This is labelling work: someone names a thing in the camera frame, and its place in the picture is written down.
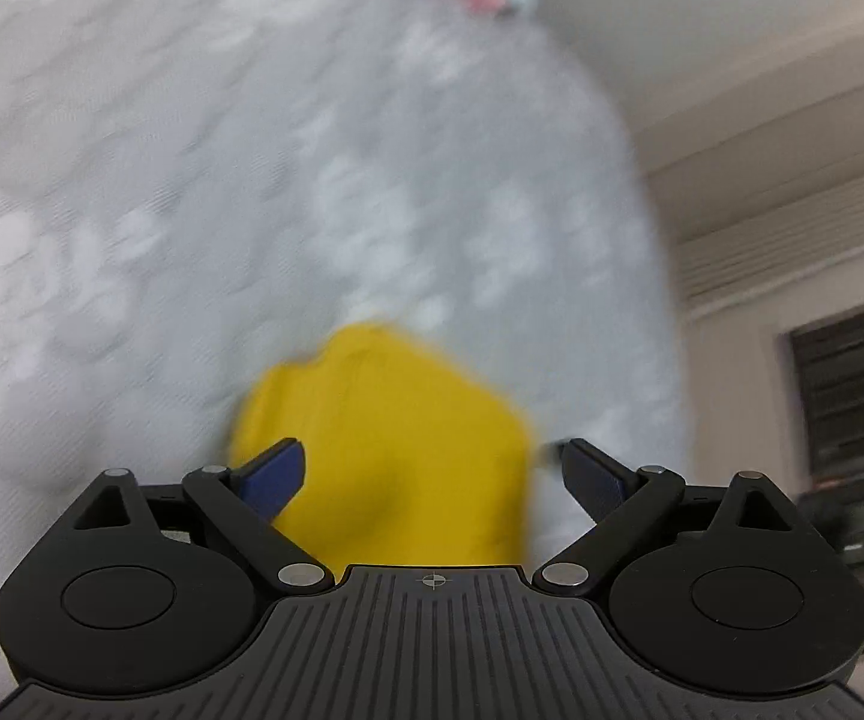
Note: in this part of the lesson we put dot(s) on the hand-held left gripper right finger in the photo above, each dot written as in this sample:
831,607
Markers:
589,476

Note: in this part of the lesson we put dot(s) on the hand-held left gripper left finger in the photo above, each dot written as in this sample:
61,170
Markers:
274,481

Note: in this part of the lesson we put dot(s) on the yellow cloth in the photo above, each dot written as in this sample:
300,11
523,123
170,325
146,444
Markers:
402,427

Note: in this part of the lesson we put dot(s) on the white ribbed panel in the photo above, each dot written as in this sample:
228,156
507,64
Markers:
777,262

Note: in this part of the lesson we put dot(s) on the grey floral quilt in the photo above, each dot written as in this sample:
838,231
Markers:
177,165

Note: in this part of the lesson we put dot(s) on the dark shelf unit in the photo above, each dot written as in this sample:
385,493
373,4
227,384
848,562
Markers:
852,405

